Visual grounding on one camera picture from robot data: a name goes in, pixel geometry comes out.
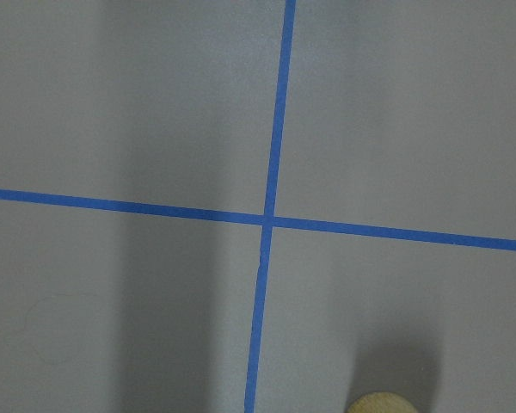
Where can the tan bamboo cup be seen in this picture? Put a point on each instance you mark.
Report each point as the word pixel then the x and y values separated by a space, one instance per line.
pixel 381 402

